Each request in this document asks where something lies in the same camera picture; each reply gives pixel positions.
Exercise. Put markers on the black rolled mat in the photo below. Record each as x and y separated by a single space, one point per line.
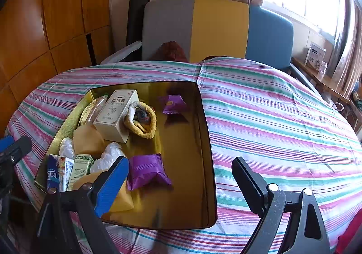
137 16

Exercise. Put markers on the blue tissue pack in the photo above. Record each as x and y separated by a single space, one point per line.
56 174

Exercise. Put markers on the white plastic wrap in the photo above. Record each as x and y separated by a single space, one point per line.
68 149
109 155

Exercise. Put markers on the green carton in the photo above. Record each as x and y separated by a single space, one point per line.
80 170

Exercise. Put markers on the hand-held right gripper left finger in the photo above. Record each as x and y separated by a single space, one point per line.
111 186

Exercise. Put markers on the clear biscuit packet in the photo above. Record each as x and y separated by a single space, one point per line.
90 112

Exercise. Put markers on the dark red cushion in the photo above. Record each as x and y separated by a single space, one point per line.
171 51

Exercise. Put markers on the red cloth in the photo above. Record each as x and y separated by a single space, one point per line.
352 239

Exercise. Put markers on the striped side curtain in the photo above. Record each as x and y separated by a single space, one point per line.
347 59

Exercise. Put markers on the striped tablecloth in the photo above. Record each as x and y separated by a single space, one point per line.
268 129

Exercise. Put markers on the wooden side table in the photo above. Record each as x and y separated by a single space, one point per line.
319 80

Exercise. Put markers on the white printed carton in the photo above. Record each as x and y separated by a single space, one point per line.
314 56

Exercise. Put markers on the grey yellow blue chair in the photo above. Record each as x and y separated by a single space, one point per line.
220 27

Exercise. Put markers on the beige medicine box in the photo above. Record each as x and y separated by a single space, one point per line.
113 118

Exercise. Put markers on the purple snack packet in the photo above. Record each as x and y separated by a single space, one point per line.
172 103
147 170

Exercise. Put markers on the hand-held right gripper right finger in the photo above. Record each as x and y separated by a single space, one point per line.
250 186

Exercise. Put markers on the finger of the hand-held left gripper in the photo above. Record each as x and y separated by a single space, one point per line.
18 148
5 142

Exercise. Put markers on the wooden wardrobe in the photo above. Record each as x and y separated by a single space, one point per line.
42 16

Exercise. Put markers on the gold tin box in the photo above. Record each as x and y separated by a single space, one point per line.
183 158

